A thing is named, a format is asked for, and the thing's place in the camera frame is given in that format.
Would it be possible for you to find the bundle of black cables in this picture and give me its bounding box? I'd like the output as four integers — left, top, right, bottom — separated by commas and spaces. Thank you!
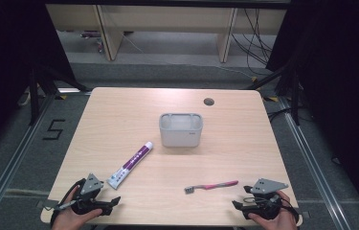
230, 8, 275, 77

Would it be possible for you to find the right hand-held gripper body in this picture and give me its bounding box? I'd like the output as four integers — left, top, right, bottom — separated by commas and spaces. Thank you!
242, 177, 289, 221

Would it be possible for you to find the person's right hand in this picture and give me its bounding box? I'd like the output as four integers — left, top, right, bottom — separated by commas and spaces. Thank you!
248, 190, 298, 230

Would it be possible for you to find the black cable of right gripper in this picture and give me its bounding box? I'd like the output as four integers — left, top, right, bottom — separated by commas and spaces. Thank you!
279, 196, 300, 223

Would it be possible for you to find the white and purple toothpaste tube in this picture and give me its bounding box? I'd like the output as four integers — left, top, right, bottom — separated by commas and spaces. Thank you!
106, 141, 154, 191

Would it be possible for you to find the black curtain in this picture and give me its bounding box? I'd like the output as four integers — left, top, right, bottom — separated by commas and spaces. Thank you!
0, 0, 78, 162
265, 0, 359, 221

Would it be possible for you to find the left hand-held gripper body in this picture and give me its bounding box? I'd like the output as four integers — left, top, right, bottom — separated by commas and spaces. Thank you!
71, 172, 111, 217

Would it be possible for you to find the light wooden desk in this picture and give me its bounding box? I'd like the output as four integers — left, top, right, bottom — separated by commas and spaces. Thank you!
45, 3, 288, 63

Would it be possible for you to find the black metal stand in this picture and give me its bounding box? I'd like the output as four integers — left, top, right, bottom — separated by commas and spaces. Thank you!
246, 61, 302, 127
28, 62, 92, 127

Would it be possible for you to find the grey toothbrush holder box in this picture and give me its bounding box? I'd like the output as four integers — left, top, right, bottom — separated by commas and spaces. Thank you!
158, 112, 204, 149

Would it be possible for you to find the aluminium floor rail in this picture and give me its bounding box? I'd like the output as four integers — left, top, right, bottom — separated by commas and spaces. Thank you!
278, 96, 352, 230
0, 94, 56, 230

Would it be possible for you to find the person's left hand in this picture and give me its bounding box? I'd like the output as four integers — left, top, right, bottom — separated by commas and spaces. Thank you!
51, 186, 103, 230

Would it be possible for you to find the pink toothbrush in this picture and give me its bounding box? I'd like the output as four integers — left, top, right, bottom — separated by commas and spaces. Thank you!
184, 180, 239, 196

